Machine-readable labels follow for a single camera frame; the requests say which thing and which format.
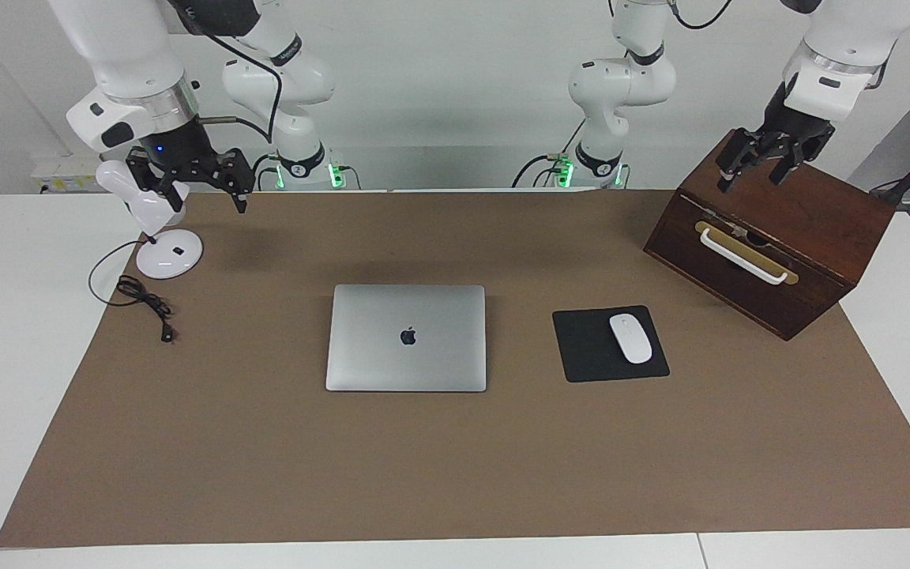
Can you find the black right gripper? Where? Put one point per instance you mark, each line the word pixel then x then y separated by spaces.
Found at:
pixel 178 154

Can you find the black mouse pad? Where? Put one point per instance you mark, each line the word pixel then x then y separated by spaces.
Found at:
pixel 581 348

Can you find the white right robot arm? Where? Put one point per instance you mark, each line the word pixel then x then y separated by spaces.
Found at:
pixel 131 47

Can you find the white wall power strip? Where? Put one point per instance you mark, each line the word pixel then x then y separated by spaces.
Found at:
pixel 64 175

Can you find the white computer mouse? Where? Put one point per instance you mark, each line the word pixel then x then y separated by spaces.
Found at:
pixel 630 338

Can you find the brown table mat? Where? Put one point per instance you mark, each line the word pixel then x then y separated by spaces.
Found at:
pixel 455 466

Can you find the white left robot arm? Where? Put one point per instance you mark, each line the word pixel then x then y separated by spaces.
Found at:
pixel 621 79

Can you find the white desk lamp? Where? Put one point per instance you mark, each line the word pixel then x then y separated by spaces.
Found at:
pixel 171 254

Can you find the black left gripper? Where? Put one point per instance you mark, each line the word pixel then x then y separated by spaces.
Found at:
pixel 795 130

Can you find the silver apple laptop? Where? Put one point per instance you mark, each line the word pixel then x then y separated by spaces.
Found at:
pixel 407 363

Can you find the dark brown wooden box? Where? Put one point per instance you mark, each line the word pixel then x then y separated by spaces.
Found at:
pixel 810 213

